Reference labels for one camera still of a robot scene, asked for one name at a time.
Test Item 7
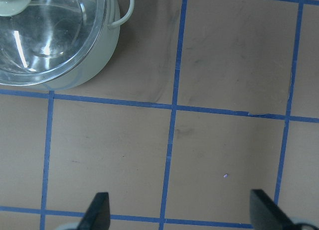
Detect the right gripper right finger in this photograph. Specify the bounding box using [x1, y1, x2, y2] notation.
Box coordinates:
[249, 189, 299, 230]

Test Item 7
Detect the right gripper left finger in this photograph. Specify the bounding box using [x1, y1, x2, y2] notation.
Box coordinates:
[77, 192, 111, 230]

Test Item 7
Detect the glass pot lid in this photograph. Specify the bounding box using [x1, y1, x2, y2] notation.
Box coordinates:
[0, 0, 107, 86]

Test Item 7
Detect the pale green pot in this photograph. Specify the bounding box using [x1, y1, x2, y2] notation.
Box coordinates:
[7, 0, 135, 91]

